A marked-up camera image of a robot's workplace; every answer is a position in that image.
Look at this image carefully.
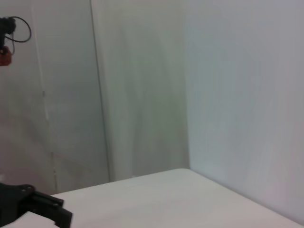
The thin black looped cable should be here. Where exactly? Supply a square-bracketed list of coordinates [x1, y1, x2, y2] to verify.
[4, 16, 32, 54]

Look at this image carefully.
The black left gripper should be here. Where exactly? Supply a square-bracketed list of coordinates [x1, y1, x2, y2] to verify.
[0, 182, 73, 228]

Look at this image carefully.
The black mounted device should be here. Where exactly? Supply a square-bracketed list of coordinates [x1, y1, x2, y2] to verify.
[0, 16, 17, 48]

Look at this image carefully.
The red clamp block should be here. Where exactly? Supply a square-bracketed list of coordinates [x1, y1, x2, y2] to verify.
[0, 46, 13, 67]

